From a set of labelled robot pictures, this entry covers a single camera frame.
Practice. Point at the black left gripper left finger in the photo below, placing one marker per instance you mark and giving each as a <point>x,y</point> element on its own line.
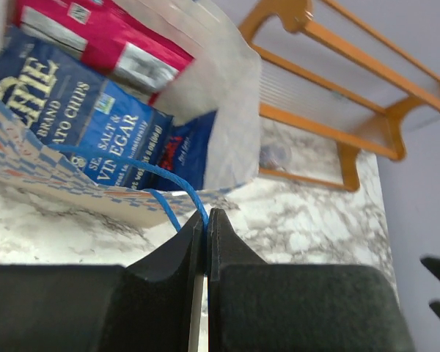
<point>142,307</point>

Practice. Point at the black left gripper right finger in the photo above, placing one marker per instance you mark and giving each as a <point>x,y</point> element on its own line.
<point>257,306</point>

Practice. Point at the checkered paper bag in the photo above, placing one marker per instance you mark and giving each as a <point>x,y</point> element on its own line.
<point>224,77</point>

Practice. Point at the blue kettle chips bag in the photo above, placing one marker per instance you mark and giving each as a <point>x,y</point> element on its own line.
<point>62,101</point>

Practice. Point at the pink real chips bag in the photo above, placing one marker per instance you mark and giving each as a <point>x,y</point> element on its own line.
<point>105,37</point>

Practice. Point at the small clear plastic cup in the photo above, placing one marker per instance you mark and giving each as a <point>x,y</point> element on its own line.
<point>275,156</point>

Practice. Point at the orange wooden rack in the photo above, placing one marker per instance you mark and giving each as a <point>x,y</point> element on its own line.
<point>329,73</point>

